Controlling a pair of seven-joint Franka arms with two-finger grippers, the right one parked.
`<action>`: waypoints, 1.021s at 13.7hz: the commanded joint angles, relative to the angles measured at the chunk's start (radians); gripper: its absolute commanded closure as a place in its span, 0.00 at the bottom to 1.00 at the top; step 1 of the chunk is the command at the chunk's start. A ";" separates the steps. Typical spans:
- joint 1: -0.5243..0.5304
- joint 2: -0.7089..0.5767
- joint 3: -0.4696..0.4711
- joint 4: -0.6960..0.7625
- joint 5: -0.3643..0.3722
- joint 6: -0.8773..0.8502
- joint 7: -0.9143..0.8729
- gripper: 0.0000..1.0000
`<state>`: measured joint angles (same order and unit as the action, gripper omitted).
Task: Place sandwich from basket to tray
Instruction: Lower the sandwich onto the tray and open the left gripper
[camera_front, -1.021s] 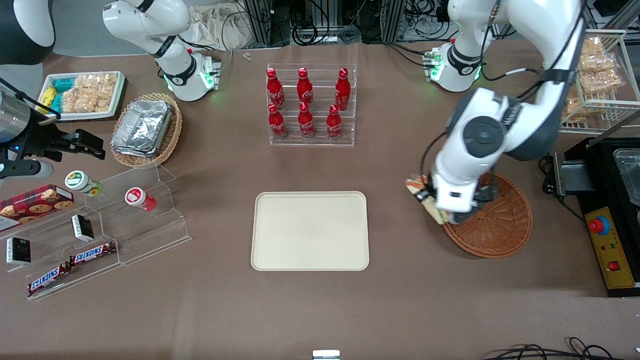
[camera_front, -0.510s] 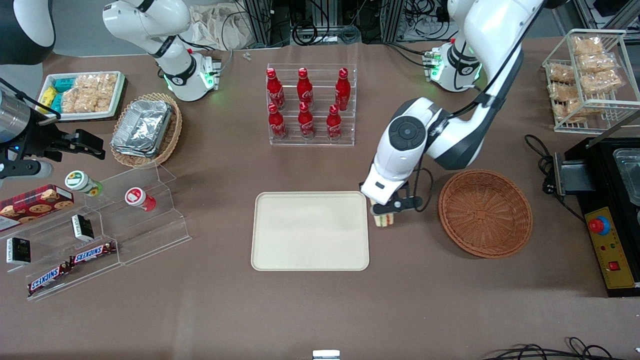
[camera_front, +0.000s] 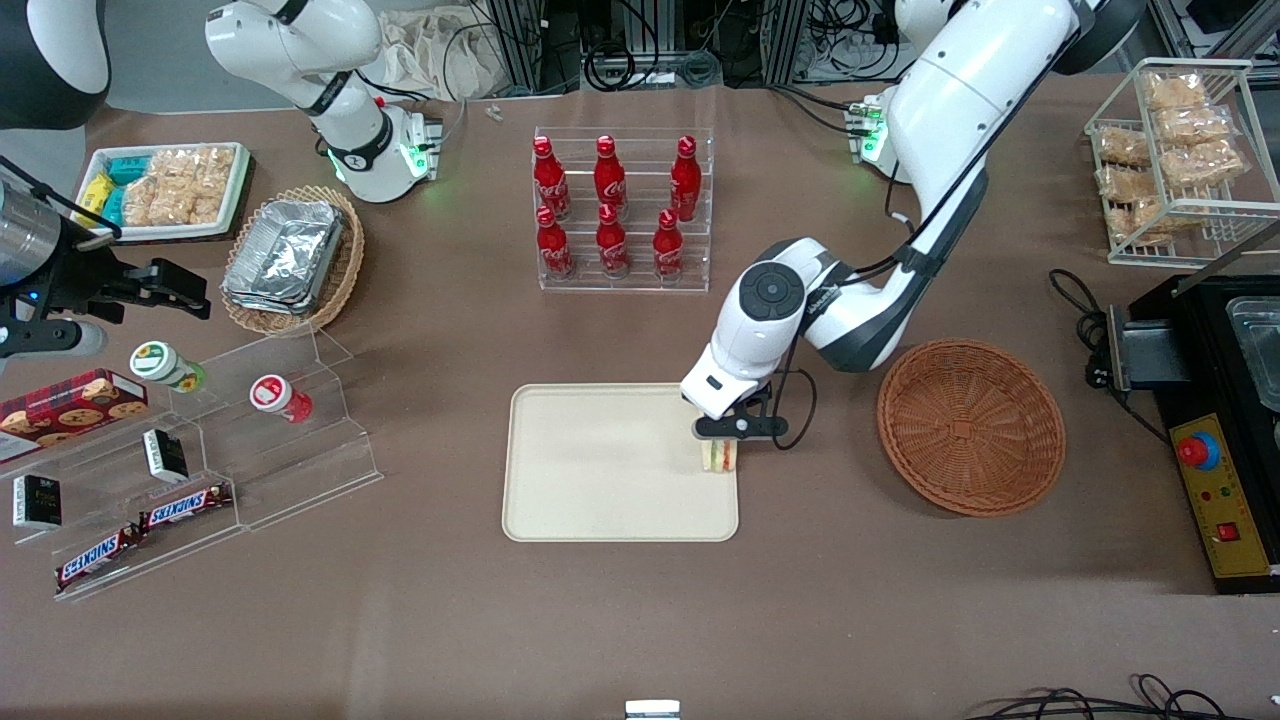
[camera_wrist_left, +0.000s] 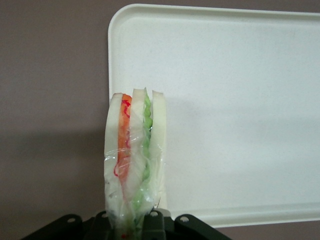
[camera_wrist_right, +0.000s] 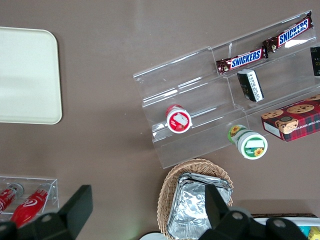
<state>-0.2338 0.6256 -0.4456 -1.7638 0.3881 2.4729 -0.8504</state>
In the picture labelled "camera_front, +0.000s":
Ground black left base cables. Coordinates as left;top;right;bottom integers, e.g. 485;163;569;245
768;82;866;138

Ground beige cloth bag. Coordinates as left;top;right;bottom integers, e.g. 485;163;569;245
372;8;503;102

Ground clear acrylic stepped shelf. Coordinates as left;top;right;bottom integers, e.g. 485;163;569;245
0;324;385;603

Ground small black box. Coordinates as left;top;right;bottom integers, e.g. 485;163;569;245
142;427;190;484
11;474;64;531

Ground black sealing machine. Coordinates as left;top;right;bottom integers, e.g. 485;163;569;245
1107;220;1280;597

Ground cream plastic tray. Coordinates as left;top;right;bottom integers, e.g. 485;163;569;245
501;382;740;544

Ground clear tray in machine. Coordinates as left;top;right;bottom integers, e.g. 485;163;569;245
1227;297;1280;413

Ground clear bag of crackers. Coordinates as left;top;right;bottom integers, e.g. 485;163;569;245
1142;71;1208;112
1154;104;1235;147
1160;139;1248;190
1108;199;1178;247
1094;124;1153;168
1097;164;1163;203

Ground green lidded drink cup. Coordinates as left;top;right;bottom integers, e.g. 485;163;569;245
129;340;208;394

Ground black right camera cable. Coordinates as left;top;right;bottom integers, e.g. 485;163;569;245
0;154;124;243

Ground red cola bottle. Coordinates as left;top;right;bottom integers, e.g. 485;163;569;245
669;135;703;224
595;203;632;279
652;208;686;282
533;136;573;222
535;205;576;280
594;135;629;215

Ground red lidded drink cup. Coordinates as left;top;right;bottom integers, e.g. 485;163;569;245
249;373;314;424

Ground snickers chocolate bar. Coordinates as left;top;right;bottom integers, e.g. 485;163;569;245
54;526;150;590
137;482;235;532

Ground aluminium foil tray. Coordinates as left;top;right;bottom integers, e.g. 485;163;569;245
221;198;347;317

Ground black floor cables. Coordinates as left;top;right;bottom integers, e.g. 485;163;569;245
962;673;1229;720

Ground clear bags of rice crackers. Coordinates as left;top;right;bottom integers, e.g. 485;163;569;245
122;146;237;228

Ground white rectangular snack tray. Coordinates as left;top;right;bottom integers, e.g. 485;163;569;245
71;141;252;244

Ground aluminium profile frame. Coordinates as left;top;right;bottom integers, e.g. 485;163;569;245
478;0;583;97
762;0;813;89

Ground brown round wicker basket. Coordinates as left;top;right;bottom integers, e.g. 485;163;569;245
876;339;1067;519

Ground red cookie box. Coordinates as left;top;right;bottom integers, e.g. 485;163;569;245
0;368;150;464

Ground black left camera cable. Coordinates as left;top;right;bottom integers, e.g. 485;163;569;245
772;60;1061;452

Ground black machine power cable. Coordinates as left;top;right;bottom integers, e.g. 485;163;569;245
1047;267;1173;447

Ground white wire rack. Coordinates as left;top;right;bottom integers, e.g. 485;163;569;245
1084;57;1280;268

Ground black camera cable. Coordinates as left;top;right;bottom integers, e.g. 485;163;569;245
772;60;1061;452
0;154;124;243

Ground clear acrylic bottle rack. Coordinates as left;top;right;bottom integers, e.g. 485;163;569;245
533;126;716;294

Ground light oval wicker basket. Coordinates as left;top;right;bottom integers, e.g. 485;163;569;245
220;185;366;338

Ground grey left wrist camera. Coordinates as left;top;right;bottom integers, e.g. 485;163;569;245
692;412;790;443

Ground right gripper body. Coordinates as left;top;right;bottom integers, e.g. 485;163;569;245
0;185;129;327

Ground red emergency stop button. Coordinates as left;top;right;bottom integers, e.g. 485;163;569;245
1176;431;1224;472

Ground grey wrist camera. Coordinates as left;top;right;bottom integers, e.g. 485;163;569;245
692;412;790;443
0;319;107;362

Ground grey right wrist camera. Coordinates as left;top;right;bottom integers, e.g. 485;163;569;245
0;319;107;362

